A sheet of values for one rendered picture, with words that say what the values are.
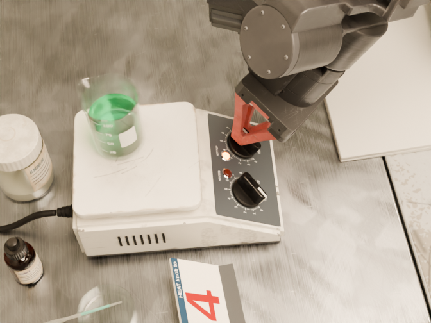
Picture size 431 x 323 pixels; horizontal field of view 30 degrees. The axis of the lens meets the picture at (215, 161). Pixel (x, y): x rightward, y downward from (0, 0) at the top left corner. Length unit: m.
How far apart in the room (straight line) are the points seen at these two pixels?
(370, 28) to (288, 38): 0.09
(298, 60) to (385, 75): 0.32
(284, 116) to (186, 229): 0.15
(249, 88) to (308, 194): 0.18
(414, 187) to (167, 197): 0.27
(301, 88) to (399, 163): 0.20
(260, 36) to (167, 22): 0.37
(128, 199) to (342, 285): 0.22
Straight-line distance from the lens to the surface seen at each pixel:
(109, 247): 0.79
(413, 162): 0.88
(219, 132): 0.81
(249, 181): 0.77
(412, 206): 0.85
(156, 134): 0.78
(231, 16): 0.72
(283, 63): 0.61
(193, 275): 0.77
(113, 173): 0.76
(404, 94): 0.91
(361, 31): 0.67
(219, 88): 0.92
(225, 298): 0.79
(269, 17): 0.62
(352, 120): 0.88
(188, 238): 0.78
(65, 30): 0.99
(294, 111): 0.72
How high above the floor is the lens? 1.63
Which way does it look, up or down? 58 degrees down
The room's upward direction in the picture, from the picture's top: 3 degrees counter-clockwise
